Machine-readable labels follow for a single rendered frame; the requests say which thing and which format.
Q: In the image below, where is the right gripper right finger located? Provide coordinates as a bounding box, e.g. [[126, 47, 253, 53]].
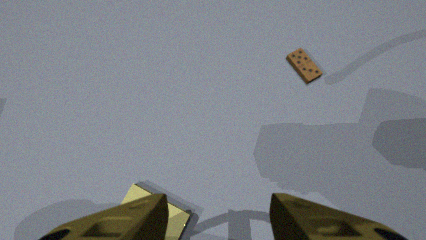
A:
[[269, 193, 399, 240]]

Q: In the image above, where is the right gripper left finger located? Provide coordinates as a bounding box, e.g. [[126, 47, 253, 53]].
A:
[[46, 194, 169, 240]]

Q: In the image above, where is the tan domino tile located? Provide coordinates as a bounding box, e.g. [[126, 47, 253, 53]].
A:
[[286, 48, 323, 84]]

